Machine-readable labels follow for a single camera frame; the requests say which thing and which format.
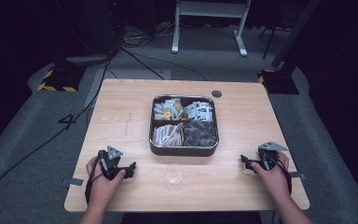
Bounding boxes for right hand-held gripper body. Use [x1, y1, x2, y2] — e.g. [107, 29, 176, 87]
[256, 141, 290, 172]

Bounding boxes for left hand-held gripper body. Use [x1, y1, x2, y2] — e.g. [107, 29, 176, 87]
[97, 145, 129, 182]

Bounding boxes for person's left hand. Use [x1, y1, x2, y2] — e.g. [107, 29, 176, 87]
[85, 155, 127, 207]

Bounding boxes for person's right hand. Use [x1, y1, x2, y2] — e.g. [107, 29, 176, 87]
[249, 150, 292, 203]

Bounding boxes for clear plastic cup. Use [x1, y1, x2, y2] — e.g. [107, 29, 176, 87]
[162, 162, 186, 192]

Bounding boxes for pile of white tan sticks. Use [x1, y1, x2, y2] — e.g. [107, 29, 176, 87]
[152, 122, 186, 147]

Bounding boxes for dark square compartment tray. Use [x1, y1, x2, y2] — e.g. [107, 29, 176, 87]
[148, 94, 220, 158]

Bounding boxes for pile of white yellow packets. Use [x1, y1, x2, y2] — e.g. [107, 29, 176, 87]
[153, 97, 185, 122]

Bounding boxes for pile of white printed packets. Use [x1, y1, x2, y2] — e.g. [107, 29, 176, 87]
[183, 100, 214, 123]

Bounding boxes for black yellow striped stand base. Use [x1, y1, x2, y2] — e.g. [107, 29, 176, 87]
[37, 63, 87, 93]
[257, 68, 300, 95]

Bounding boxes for left hand-held gripper black cable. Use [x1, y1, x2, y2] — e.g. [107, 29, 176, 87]
[84, 154, 105, 205]

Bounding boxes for hand-held gripper black cable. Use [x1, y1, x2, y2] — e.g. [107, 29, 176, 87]
[262, 153, 294, 196]
[84, 154, 105, 205]

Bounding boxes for right hand-held gripper black cable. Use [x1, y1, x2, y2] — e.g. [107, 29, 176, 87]
[262, 153, 294, 196]

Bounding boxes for grey metal table bracket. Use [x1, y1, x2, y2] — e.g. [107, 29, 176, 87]
[62, 177, 85, 188]
[289, 171, 308, 181]

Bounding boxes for long black floor cable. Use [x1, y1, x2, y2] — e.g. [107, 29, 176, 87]
[0, 54, 115, 211]

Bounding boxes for thin black floor cable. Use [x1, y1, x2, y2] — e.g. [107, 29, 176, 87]
[120, 46, 207, 82]

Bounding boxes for grey slanted metal post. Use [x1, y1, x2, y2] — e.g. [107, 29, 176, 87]
[271, 0, 322, 69]

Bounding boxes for white metal stand frame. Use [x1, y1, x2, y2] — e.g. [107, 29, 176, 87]
[171, 0, 253, 58]

